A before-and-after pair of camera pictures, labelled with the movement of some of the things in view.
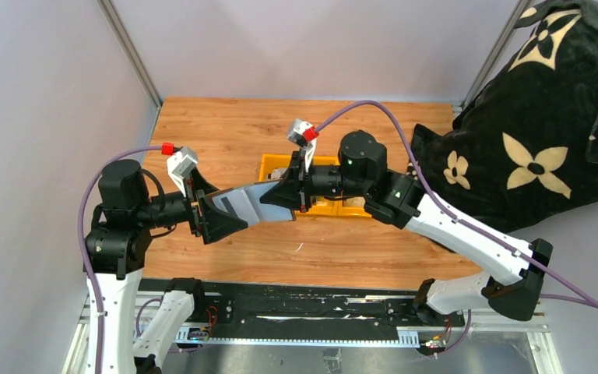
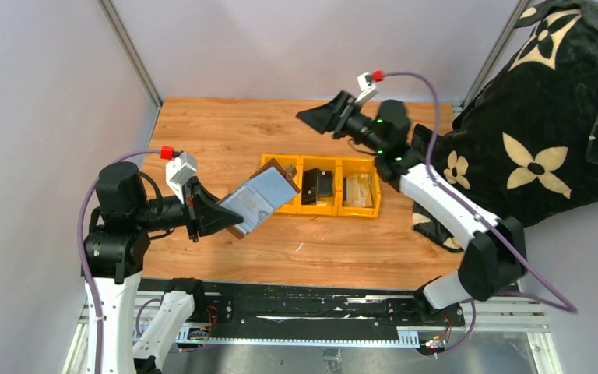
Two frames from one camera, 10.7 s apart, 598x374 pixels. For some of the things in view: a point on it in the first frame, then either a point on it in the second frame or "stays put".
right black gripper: x=303 y=182 to x=341 y=118
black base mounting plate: x=298 y=310 stays put
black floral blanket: x=549 y=135 stays put
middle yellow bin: x=322 y=206 stays put
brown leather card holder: x=242 y=202 to x=289 y=173
